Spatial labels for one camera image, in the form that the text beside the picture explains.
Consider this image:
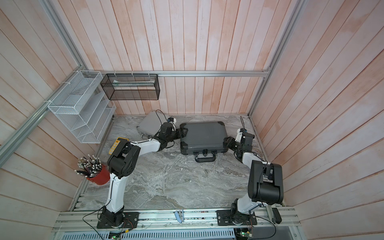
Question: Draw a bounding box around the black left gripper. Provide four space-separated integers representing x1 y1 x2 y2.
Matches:
166 127 189 143

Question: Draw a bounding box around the dark grey poker case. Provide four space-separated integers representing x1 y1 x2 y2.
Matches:
180 121 228 163

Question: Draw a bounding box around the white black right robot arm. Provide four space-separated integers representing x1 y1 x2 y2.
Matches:
225 128 284 225

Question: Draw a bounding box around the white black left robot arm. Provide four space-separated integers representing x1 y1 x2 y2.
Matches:
100 122 188 228

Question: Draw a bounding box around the silver aluminium poker case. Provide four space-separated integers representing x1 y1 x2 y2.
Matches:
137 110 169 139

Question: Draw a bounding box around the yellow calculator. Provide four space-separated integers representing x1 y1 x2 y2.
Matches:
109 138 129 155

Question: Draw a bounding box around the red pencil cup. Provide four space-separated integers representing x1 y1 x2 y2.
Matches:
75 155 110 186

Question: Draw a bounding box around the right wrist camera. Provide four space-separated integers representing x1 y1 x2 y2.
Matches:
236 128 247 142

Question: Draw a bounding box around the black mesh wall basket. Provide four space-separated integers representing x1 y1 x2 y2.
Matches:
101 73 161 101

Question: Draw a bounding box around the blue clip on rail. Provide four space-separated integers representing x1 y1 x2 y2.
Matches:
174 210 184 224

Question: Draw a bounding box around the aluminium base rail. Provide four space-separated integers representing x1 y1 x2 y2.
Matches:
50 207 306 240

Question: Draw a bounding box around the white wire mesh shelf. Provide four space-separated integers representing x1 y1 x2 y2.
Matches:
48 71 116 144

